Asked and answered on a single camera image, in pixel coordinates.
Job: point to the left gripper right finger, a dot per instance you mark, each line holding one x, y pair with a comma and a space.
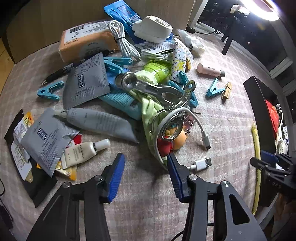
176, 181

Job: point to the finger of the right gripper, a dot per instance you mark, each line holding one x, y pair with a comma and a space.
262, 165
268, 157

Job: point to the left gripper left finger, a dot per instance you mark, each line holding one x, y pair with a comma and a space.
114, 177

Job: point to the red fabric bag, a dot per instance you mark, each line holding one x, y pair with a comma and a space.
274, 117

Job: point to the grey ball massager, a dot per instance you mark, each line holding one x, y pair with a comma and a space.
279, 139

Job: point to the cream cosmetic tube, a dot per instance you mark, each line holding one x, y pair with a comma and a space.
82, 152

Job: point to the grey squeeze tube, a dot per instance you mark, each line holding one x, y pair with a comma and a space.
99, 122

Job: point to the black storage tray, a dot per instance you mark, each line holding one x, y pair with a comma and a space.
257, 92

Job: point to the wooden clothespin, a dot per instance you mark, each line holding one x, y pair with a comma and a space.
226, 94

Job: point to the grey sachet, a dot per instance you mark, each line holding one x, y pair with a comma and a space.
86, 82
46, 140

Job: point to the large teal clothespin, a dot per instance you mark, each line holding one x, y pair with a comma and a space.
213, 90

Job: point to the teal clothespin on table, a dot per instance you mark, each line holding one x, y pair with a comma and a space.
48, 90

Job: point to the pink tube black cap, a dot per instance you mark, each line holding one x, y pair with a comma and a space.
209, 71

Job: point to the black pen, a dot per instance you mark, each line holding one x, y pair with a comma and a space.
65, 70

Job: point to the crumpled white tissue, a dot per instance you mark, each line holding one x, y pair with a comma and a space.
193, 44

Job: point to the orange white box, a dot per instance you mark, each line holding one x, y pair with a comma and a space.
86, 39

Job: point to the black power strip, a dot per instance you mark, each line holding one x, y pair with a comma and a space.
190, 30

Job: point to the white round tape dispenser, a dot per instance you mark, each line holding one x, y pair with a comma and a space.
152, 29

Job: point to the blue foil pouch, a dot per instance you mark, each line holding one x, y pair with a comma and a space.
124, 14

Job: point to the ring light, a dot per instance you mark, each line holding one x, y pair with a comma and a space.
264, 9

